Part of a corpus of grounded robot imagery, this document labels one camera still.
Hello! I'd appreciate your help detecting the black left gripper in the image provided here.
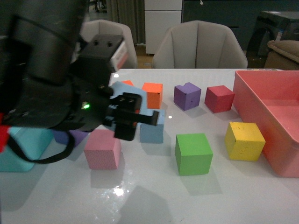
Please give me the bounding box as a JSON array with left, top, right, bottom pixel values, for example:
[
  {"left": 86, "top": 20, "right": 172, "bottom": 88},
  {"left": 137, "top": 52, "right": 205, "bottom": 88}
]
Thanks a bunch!
[{"left": 4, "top": 36, "right": 159, "bottom": 141}]

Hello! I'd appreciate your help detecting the light blue foam block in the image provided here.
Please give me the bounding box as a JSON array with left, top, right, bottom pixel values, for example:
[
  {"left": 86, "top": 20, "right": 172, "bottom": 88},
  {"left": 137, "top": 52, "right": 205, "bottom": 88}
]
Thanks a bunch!
[
  {"left": 111, "top": 81, "right": 153, "bottom": 116},
  {"left": 140, "top": 110, "right": 165, "bottom": 144}
]

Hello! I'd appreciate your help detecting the right orange foam block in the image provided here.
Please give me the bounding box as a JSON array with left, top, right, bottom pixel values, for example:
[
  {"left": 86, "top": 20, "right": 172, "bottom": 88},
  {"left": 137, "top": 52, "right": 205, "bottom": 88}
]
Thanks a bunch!
[{"left": 142, "top": 83, "right": 163, "bottom": 109}]

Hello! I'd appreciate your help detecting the orange foam block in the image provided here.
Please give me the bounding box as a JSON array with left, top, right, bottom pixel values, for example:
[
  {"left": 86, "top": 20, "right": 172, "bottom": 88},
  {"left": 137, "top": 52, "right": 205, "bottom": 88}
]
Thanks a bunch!
[
  {"left": 142, "top": 83, "right": 163, "bottom": 109},
  {"left": 122, "top": 80, "right": 134, "bottom": 86}
]

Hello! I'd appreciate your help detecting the notched purple foam block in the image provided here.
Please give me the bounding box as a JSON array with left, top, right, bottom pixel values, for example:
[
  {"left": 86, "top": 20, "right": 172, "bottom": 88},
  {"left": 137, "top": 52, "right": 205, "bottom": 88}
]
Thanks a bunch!
[{"left": 173, "top": 82, "right": 201, "bottom": 111}]

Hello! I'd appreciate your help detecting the left orange foam block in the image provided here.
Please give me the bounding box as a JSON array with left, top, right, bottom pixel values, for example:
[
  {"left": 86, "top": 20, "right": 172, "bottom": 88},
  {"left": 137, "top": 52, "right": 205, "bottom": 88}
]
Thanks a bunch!
[{"left": 122, "top": 80, "right": 134, "bottom": 86}]

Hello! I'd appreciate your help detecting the green foam block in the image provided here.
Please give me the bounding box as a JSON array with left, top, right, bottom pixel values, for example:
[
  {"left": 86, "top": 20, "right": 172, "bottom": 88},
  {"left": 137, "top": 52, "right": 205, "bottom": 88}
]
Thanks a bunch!
[{"left": 175, "top": 133, "right": 213, "bottom": 176}]

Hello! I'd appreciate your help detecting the pink foam block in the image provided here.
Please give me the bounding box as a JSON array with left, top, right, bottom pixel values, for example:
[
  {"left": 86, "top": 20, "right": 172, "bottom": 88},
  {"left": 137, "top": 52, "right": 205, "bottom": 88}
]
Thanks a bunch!
[{"left": 84, "top": 129, "right": 121, "bottom": 170}]

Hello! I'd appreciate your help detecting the dark red foam block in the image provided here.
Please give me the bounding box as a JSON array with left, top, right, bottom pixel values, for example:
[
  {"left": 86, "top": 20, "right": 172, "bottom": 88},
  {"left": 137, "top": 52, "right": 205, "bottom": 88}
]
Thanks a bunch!
[{"left": 204, "top": 85, "right": 235, "bottom": 113}]

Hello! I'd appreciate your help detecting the right grey chair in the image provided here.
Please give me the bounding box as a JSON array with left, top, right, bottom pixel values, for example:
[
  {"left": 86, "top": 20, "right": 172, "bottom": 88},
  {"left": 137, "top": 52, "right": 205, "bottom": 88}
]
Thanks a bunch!
[{"left": 152, "top": 21, "right": 248, "bottom": 69}]

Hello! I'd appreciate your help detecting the grey chair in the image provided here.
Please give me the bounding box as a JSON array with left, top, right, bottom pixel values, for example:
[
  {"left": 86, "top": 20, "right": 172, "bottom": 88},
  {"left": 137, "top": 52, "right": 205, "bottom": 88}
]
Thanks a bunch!
[
  {"left": 152, "top": 21, "right": 248, "bottom": 69},
  {"left": 80, "top": 20, "right": 137, "bottom": 69}
]

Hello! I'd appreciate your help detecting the yellow foam block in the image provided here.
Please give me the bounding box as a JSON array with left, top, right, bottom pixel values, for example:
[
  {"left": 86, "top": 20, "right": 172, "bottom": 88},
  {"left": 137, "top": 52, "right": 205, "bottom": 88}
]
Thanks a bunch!
[{"left": 224, "top": 122, "right": 266, "bottom": 161}]

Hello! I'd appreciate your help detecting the white drawer cabinet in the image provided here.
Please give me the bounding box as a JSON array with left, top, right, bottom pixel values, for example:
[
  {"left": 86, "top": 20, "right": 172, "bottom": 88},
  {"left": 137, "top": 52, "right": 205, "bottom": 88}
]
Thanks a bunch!
[{"left": 144, "top": 0, "right": 183, "bottom": 54}]

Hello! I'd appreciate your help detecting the left grey chair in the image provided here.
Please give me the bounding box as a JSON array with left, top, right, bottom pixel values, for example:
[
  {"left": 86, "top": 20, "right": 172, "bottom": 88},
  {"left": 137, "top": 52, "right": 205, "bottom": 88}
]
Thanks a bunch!
[{"left": 80, "top": 20, "right": 137, "bottom": 69}]

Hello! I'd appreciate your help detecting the grey curtain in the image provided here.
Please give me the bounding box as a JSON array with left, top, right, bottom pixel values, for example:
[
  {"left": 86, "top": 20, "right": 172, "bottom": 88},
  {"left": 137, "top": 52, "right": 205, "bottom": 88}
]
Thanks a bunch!
[{"left": 107, "top": 0, "right": 146, "bottom": 44}]

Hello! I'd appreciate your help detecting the pink plastic bin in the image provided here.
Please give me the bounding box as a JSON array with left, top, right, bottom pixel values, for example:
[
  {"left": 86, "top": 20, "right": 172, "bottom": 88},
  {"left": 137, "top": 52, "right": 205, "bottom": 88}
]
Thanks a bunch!
[{"left": 233, "top": 70, "right": 299, "bottom": 178}]

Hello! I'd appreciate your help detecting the teal plastic bin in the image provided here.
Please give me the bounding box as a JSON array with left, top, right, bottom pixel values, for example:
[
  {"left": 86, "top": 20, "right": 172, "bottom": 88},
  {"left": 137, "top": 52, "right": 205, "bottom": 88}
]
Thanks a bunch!
[{"left": 0, "top": 127, "right": 53, "bottom": 172}]

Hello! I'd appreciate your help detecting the beige sofa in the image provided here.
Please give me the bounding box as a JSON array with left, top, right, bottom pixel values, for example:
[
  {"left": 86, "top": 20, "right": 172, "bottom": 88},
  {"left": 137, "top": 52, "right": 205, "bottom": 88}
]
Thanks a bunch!
[{"left": 264, "top": 40, "right": 299, "bottom": 70}]

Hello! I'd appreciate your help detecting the red camera mount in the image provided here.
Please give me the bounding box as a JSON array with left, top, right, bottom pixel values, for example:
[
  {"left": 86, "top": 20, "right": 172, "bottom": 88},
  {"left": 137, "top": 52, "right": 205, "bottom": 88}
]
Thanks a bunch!
[{"left": 0, "top": 112, "right": 10, "bottom": 153}]

